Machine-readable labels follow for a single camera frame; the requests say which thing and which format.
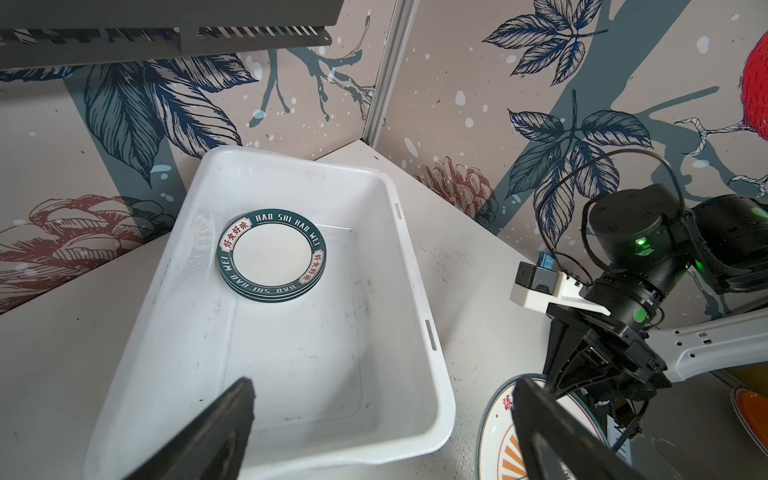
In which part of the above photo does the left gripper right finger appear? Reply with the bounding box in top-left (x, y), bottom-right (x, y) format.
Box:
top-left (512, 378), bottom-right (643, 480)

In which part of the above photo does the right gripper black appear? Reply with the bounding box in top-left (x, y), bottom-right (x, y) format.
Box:
top-left (543, 304), bottom-right (672, 399)

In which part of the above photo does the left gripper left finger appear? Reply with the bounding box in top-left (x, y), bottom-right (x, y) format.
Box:
top-left (128, 377), bottom-right (255, 479)

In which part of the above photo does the orange sunburst plate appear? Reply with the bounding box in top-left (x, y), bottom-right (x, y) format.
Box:
top-left (476, 374), bottom-right (608, 480)

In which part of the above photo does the white plastic bin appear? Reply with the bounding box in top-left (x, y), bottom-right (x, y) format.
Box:
top-left (83, 147), bottom-right (456, 479)

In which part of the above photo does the green rim plate large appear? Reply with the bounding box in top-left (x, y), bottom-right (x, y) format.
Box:
top-left (215, 209), bottom-right (328, 303)

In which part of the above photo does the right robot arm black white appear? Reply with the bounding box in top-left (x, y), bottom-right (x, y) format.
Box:
top-left (545, 185), bottom-right (767, 401)

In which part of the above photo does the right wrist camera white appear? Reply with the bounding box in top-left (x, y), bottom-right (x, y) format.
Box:
top-left (510, 261), bottom-right (610, 316)

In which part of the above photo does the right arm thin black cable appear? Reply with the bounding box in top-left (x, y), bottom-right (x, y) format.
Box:
top-left (536, 146), bottom-right (688, 283)

